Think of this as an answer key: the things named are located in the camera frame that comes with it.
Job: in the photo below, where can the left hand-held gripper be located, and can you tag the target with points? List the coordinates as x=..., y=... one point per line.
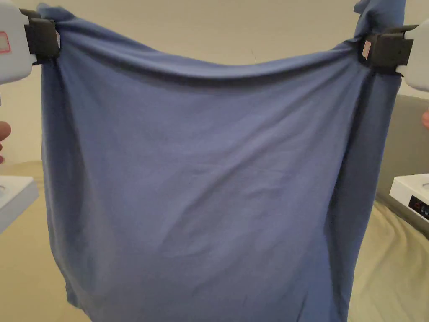
x=11, y=62

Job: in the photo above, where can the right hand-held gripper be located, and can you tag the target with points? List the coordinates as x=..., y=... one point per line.
x=420, y=53

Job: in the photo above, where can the dark blue shirt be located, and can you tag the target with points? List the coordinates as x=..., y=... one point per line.
x=201, y=174

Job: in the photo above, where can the person's right hand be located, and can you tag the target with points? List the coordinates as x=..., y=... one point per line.
x=426, y=119

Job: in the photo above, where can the person's left hand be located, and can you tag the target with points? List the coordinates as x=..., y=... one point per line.
x=4, y=130

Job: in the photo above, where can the grey padded headboard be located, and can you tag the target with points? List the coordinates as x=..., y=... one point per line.
x=410, y=141

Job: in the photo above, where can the bed with beige sheet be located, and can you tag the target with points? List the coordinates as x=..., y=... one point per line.
x=23, y=281

